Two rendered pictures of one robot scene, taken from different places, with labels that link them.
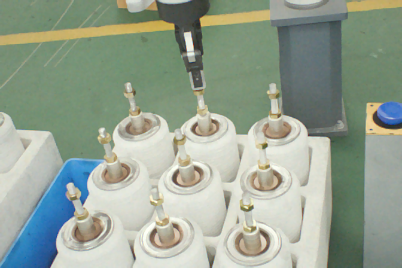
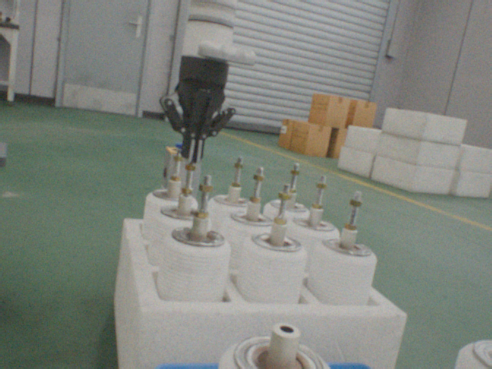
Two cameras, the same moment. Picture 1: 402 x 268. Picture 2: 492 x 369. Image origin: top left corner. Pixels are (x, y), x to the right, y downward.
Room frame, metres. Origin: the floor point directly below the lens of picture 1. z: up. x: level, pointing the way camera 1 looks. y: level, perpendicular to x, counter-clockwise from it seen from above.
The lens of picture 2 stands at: (1.18, 0.63, 0.45)
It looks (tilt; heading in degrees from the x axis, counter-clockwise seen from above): 11 degrees down; 232
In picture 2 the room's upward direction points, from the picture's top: 9 degrees clockwise
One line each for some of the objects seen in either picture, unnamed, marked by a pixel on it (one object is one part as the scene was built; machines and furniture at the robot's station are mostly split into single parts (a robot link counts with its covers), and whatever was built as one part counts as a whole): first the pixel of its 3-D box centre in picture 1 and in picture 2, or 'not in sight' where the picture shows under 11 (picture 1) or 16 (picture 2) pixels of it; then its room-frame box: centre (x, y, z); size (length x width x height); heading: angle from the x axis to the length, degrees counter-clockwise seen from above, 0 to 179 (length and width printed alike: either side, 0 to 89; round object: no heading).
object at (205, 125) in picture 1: (204, 122); (184, 206); (0.79, -0.01, 0.26); 0.02 x 0.02 x 0.03
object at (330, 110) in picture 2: not in sight; (328, 110); (-2.37, -2.64, 0.45); 0.30 x 0.24 x 0.30; 80
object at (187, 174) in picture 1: (186, 170); (252, 211); (0.68, 0.03, 0.26); 0.02 x 0.02 x 0.03
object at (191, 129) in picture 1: (206, 128); (183, 213); (0.79, -0.01, 0.25); 0.08 x 0.08 x 0.01
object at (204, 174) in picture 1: (188, 177); (251, 219); (0.68, 0.03, 0.25); 0.08 x 0.08 x 0.01
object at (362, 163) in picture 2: not in sight; (373, 163); (-2.02, -1.73, 0.09); 0.39 x 0.39 x 0.18; 79
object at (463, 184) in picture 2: not in sight; (452, 179); (-2.34, -1.22, 0.09); 0.39 x 0.39 x 0.18; 82
